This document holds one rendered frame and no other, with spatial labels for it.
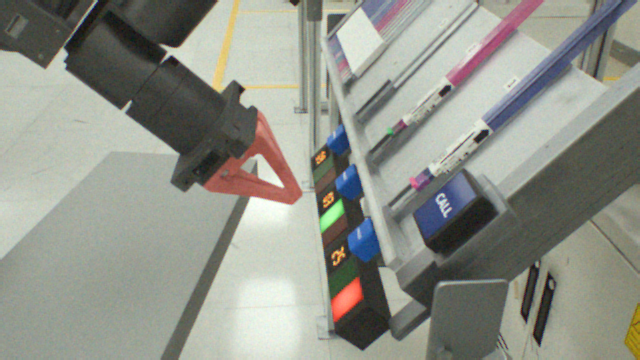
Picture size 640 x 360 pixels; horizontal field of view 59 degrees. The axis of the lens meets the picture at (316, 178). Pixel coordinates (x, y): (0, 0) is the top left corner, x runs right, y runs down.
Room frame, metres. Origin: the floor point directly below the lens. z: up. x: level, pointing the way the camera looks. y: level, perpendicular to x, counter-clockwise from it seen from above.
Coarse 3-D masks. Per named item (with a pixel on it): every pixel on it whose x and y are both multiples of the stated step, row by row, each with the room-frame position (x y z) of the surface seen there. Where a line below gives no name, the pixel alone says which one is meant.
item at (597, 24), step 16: (608, 0) 0.45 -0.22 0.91; (624, 0) 0.44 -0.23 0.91; (592, 16) 0.44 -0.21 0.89; (608, 16) 0.43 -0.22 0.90; (576, 32) 0.44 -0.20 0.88; (592, 32) 0.43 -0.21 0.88; (560, 48) 0.44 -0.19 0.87; (576, 48) 0.43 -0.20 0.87; (544, 64) 0.44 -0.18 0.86; (560, 64) 0.43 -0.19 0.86; (528, 80) 0.44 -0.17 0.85; (544, 80) 0.43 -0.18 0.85; (512, 96) 0.43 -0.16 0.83; (528, 96) 0.43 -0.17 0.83; (496, 112) 0.43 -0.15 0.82; (512, 112) 0.43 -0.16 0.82; (496, 128) 0.43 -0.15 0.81; (432, 176) 0.43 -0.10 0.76
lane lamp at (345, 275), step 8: (352, 264) 0.43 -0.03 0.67; (336, 272) 0.44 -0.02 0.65; (344, 272) 0.43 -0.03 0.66; (352, 272) 0.42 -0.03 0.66; (328, 280) 0.43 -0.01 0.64; (336, 280) 0.43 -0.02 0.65; (344, 280) 0.42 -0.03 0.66; (352, 280) 0.41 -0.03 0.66; (336, 288) 0.42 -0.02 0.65; (344, 288) 0.41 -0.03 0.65
